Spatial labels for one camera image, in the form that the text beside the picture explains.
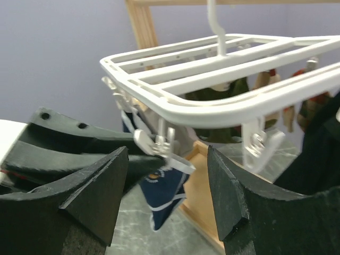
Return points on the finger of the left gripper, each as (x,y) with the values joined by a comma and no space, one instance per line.
(41,166)
(51,130)

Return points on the wooden clothes rack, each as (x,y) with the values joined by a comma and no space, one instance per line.
(199,206)

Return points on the orange patterned hanging sock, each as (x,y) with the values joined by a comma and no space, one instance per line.
(309,108)

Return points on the striped hanging sock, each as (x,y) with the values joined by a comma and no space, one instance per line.
(266,78)

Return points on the white plastic clip hanger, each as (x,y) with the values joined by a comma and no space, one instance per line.
(159,77)

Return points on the black hanging underwear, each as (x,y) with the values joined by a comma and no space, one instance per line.
(316,168)

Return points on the navy blue white-trimmed underwear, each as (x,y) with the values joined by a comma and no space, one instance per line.
(162,189)

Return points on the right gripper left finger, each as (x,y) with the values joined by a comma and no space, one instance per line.
(73,215)

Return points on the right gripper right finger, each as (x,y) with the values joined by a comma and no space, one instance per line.
(254,216)

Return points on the olive green hanging underwear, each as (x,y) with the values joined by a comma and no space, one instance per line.
(222,109)

